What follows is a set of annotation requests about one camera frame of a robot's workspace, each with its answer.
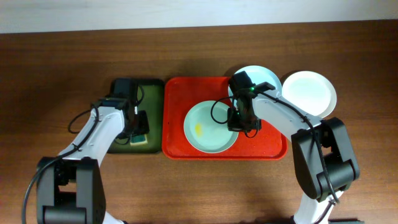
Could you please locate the green yellow sponge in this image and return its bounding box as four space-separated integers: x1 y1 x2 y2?
130 134 148 146

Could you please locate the light green plate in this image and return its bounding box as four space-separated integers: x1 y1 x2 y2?
183 100 239 154

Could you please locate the white plate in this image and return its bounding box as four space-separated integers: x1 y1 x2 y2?
282 71 337 118

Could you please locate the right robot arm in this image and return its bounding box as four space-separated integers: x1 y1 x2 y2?
229 82 360 223

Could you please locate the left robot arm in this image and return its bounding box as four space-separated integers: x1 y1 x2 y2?
29 96 144 223

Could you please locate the dark green tray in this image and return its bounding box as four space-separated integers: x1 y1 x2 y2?
108 78 165 154

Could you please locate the red plastic tray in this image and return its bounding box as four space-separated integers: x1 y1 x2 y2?
162 77 288 161

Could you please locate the light blue plate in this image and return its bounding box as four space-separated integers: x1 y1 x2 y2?
234 65 282 98

